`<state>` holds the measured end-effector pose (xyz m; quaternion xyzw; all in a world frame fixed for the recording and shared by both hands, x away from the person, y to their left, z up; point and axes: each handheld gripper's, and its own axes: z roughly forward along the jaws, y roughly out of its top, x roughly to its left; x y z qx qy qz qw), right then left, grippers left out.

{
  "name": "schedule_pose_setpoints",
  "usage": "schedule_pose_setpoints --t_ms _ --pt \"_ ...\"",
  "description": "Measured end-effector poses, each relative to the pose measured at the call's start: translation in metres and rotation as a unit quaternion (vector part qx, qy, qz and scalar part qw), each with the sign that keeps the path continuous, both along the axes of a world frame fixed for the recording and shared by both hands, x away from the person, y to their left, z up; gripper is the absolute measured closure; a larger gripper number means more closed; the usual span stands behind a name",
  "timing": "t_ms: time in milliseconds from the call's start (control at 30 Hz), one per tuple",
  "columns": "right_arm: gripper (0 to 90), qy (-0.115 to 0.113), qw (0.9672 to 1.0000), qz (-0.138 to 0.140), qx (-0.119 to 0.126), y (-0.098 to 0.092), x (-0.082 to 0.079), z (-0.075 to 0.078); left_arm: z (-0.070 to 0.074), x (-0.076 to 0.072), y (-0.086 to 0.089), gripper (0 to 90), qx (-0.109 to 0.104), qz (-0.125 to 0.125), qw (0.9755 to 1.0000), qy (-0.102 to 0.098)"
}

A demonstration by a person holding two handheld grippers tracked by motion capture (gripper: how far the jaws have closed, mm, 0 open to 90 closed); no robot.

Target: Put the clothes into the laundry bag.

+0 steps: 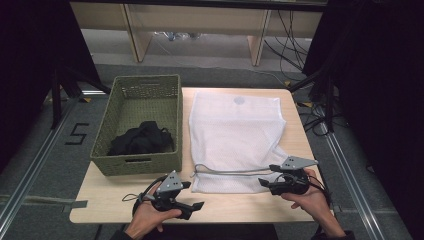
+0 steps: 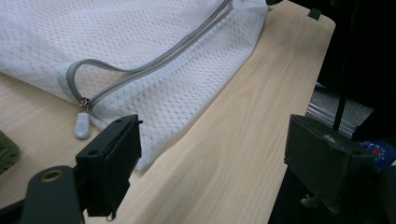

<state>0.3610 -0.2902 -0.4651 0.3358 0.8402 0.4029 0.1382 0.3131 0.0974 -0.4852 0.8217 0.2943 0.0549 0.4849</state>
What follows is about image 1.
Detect black curtain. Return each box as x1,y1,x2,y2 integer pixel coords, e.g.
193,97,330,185
301,0,424,240
0,0,102,174

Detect black metal stand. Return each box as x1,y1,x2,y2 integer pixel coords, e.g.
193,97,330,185
49,64,112,130
287,63,336,134

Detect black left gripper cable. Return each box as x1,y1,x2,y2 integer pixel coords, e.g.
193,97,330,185
121,174,169,217

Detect green woven basket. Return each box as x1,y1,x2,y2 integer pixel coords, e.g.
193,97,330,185
89,73,184,177

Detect grey tape strip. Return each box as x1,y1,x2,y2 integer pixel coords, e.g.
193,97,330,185
0,194,89,210

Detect person's left hand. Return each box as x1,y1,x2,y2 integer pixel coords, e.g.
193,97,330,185
124,184,183,240

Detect aluminium floor rail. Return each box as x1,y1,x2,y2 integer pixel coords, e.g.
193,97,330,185
318,121,389,240
0,98,79,233

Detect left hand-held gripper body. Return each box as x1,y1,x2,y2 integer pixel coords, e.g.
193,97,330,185
151,170,193,220

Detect white mesh laundry bag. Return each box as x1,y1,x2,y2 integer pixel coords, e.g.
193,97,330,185
188,91,290,195

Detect grey drawstring cord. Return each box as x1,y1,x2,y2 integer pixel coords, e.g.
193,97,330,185
190,163,285,178

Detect black floor cables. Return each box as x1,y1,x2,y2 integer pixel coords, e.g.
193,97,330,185
297,104,335,137

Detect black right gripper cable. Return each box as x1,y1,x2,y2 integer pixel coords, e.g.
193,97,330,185
307,174,332,209

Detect bundle of black cables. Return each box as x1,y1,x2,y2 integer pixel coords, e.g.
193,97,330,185
262,9,315,82

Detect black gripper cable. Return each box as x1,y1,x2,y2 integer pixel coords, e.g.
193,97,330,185
307,174,332,209
121,174,169,217

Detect black cloth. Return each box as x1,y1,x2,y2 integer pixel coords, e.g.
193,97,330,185
106,120,176,157

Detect white floor cable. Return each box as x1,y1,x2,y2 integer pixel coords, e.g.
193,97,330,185
181,61,285,85

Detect light wooden desk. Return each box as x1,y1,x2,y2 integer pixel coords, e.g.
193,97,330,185
69,0,328,67

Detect person's right hand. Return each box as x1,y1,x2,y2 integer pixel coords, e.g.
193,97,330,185
280,168,338,231

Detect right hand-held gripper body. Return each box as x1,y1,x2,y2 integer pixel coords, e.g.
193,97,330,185
269,155,319,197

